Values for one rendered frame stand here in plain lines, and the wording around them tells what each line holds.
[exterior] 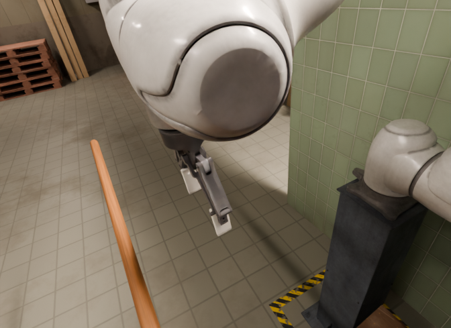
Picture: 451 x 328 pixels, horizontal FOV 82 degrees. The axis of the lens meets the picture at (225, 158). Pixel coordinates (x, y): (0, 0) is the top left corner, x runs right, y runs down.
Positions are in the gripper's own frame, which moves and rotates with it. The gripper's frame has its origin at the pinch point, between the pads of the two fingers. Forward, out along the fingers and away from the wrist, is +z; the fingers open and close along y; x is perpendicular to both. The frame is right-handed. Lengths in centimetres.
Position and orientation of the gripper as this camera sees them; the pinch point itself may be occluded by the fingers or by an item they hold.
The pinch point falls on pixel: (207, 205)
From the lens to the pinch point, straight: 53.8
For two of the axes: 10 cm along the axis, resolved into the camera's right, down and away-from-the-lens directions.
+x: -8.6, 4.1, -3.0
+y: -4.9, -4.6, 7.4
